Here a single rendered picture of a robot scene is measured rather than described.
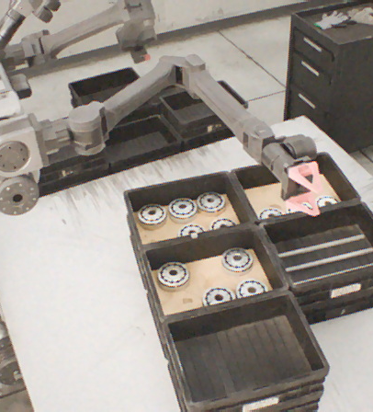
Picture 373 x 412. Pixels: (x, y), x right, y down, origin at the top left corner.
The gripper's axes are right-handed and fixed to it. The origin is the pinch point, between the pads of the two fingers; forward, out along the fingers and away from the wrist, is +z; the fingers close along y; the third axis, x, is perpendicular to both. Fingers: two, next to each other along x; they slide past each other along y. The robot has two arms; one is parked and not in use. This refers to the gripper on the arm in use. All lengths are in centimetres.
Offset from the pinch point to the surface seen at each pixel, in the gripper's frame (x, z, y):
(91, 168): 14, -158, 95
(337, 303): -28, -16, 65
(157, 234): 13, -67, 62
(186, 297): 16, -37, 62
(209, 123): -52, -160, 89
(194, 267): 8, -47, 62
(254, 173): -29, -74, 54
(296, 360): -3, -1, 63
